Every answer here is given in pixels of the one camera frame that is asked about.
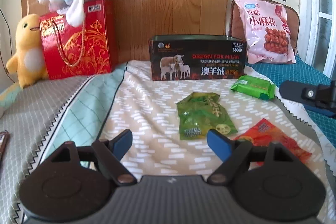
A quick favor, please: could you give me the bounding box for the yellow duck plush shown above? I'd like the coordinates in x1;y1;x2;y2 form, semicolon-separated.
6;14;49;89

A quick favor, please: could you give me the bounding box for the pink snack bag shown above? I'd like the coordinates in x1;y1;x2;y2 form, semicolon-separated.
234;0;296;64

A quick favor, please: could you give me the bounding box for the red gift box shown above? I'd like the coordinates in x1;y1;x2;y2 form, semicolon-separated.
39;0;118;80

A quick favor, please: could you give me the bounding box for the red orange snack packet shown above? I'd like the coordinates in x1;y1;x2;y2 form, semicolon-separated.
235;118;311;164

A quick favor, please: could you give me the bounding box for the black wall cable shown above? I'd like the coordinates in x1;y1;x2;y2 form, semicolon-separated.
0;7;17;83

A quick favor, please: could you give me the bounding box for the dark green snack packet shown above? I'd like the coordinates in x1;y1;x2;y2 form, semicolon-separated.
177;92;238;140

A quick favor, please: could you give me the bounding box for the bright green snack packet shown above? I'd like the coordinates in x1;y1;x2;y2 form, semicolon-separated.
231;75;276;101

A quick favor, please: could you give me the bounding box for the teal blue mat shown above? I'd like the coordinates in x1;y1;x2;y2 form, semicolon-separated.
249;55;336;146

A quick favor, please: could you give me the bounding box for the black sheep print box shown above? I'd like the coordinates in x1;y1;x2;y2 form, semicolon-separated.
149;35;247;81

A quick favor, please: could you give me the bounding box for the brown cushion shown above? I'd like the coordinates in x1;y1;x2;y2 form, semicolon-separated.
228;1;299;52

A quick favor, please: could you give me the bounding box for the smartphone in red case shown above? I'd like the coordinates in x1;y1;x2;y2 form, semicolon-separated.
0;131;10;161

